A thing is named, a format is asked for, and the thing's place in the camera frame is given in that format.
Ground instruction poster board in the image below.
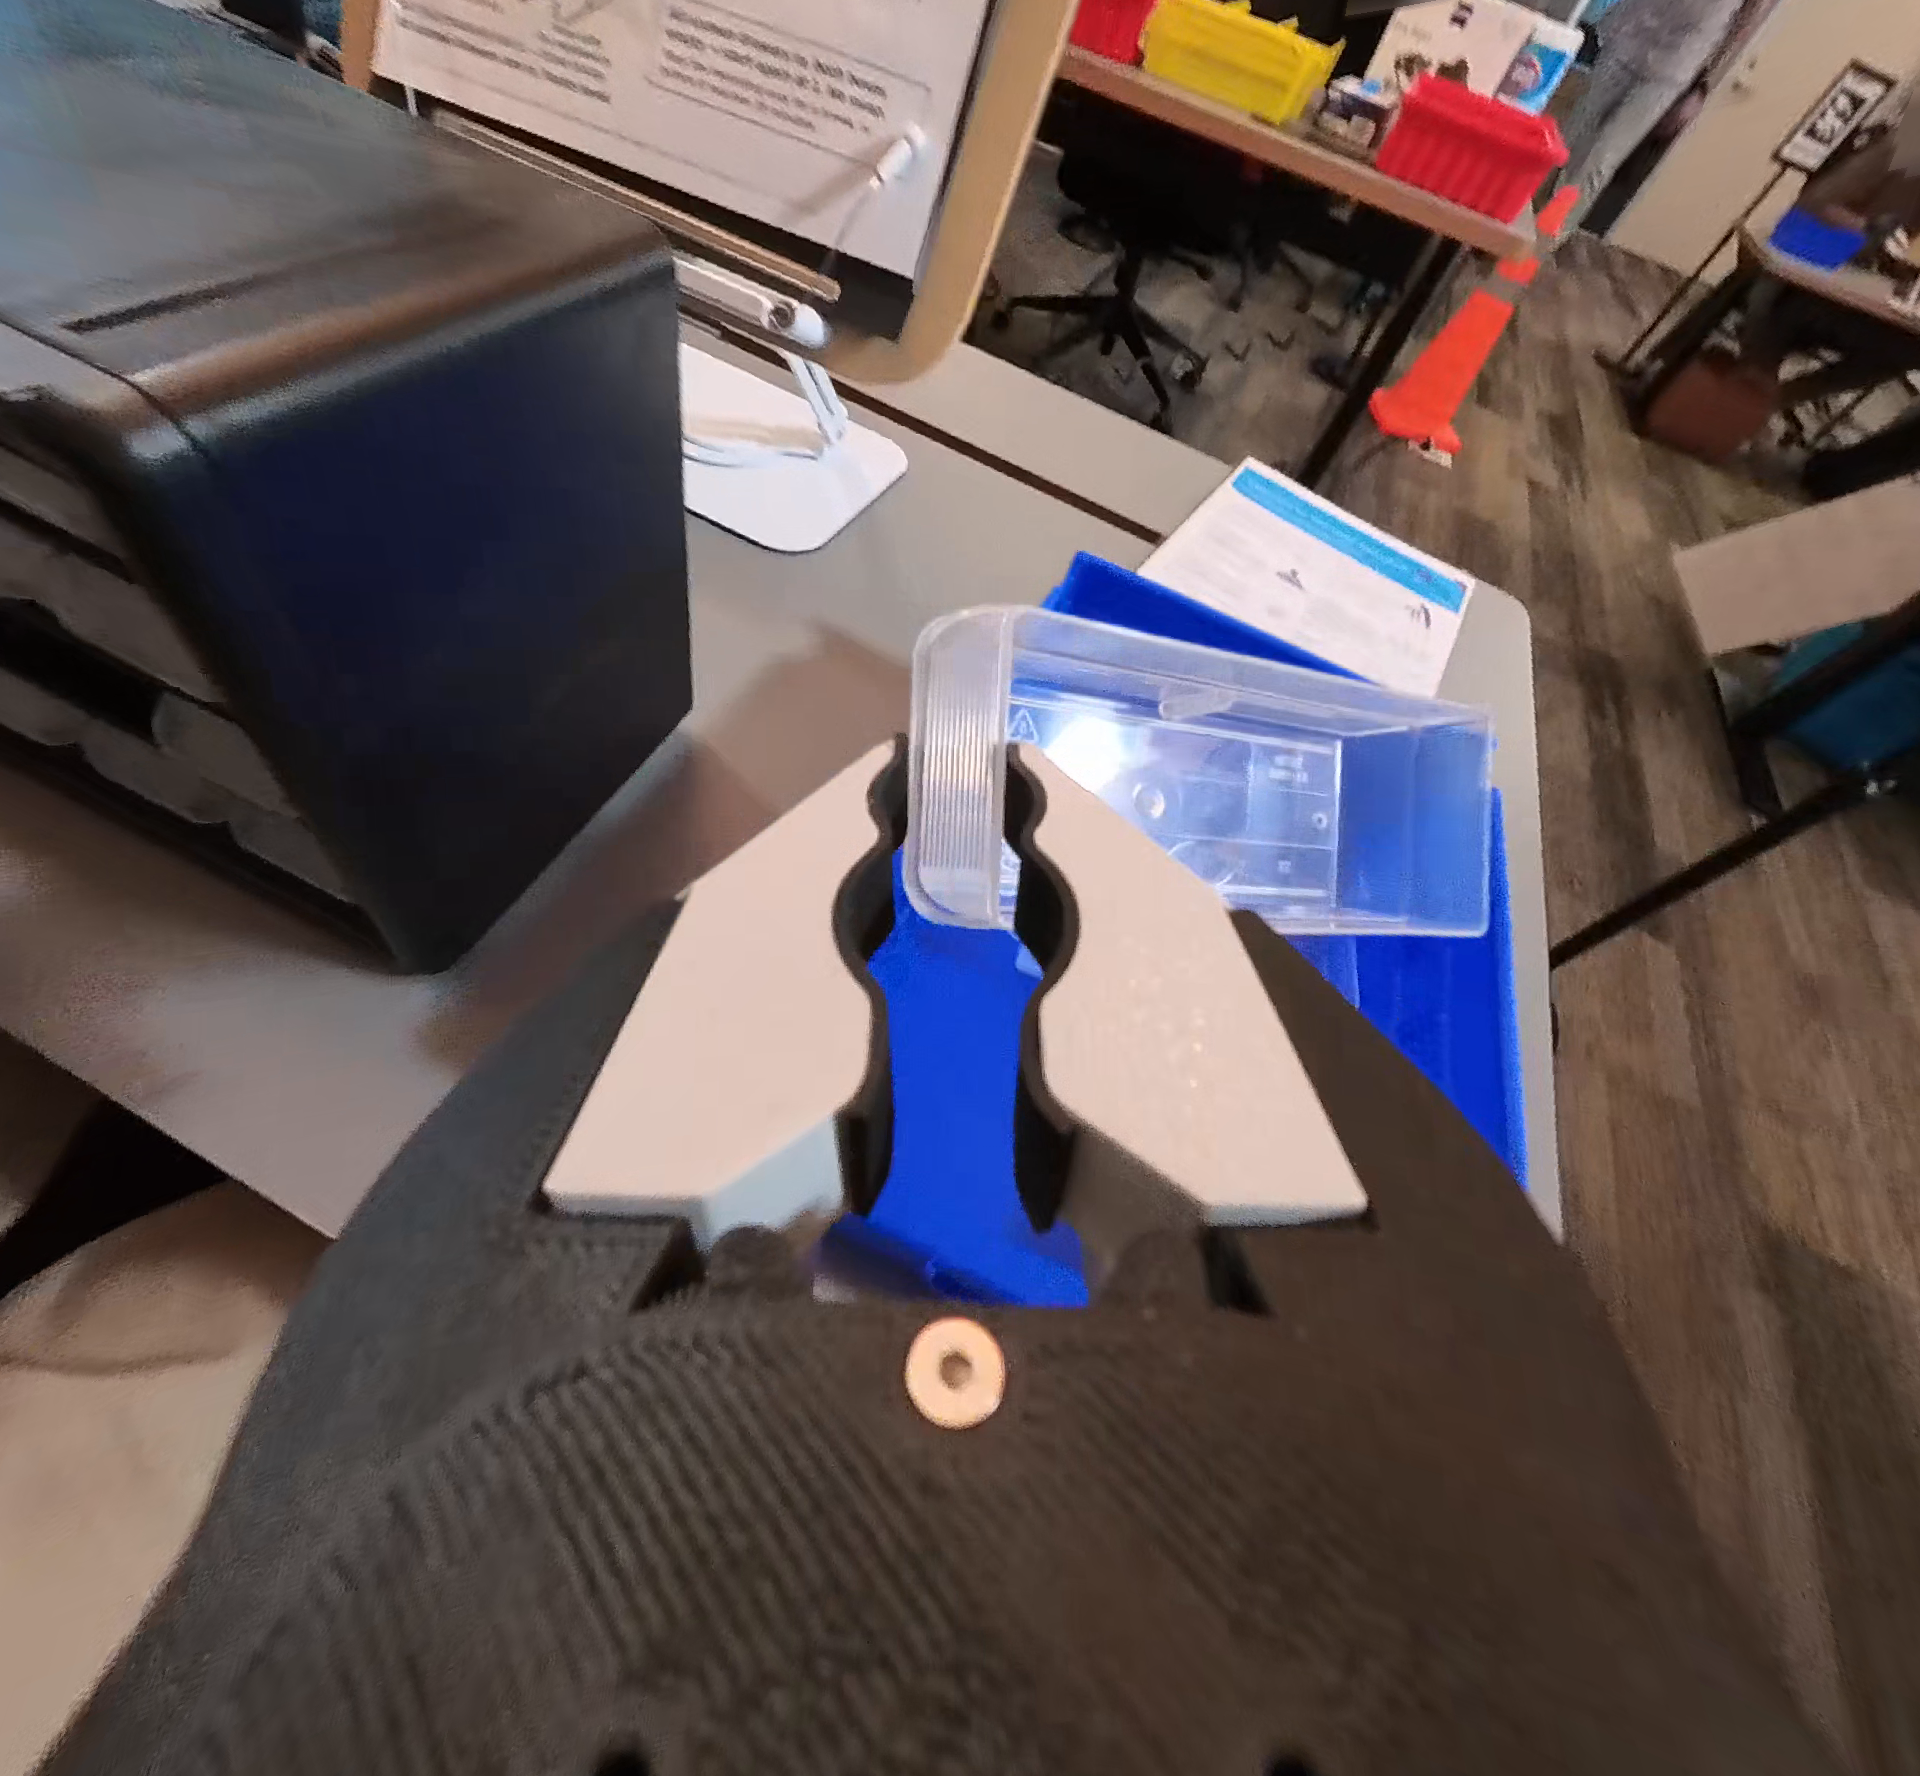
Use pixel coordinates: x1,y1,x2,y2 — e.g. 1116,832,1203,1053
341,0,1120,387

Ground white cardboard box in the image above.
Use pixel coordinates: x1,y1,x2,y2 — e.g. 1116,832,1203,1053
1356,0,1517,98

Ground orange traffic cone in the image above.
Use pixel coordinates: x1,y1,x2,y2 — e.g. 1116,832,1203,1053
1368,181,1585,459

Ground grey desk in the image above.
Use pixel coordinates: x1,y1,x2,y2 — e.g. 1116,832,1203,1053
0,335,1569,1243

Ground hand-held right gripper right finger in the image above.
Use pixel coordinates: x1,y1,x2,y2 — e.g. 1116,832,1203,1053
1002,740,1373,1243

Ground brown bag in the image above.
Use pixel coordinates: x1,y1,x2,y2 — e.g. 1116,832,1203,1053
1640,348,1787,460

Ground red plastic bin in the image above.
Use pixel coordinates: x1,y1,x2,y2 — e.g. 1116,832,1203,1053
1069,0,1187,68
1372,73,1569,225

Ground white blue wipes pack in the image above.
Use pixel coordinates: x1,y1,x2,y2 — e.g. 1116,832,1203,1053
1488,12,1586,116

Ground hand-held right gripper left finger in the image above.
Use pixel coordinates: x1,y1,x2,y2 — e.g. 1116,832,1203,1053
540,732,916,1243

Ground printed paper sheet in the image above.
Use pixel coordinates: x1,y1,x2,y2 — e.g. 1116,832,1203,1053
1133,455,1480,701

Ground black drawer cabinet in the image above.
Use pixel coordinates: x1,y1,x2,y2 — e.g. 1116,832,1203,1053
0,0,695,975

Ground grey flat panel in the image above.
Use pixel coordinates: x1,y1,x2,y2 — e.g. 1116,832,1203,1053
1669,478,1920,661

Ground blue storage tub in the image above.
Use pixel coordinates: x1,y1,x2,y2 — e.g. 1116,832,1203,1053
1771,613,1920,773

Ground blue plastic bin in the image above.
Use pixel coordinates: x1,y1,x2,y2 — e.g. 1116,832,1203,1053
816,551,1536,1313

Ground white metal stand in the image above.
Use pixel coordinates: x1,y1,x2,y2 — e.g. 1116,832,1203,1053
675,253,912,554

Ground long wooden table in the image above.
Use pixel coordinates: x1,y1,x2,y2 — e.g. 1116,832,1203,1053
1056,43,1539,489

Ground yellow plastic bin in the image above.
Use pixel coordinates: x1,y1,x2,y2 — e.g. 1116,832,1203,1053
1142,0,1345,129

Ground white cable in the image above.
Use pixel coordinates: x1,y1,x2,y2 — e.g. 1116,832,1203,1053
816,126,931,308

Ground black office chair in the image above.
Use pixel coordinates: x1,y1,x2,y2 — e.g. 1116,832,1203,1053
996,132,1246,436

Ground rows of clear cabinet drawers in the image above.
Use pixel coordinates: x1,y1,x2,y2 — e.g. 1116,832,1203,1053
0,455,362,930

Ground clear plastic drawer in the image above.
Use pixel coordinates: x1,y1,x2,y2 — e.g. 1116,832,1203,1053
911,606,1496,941

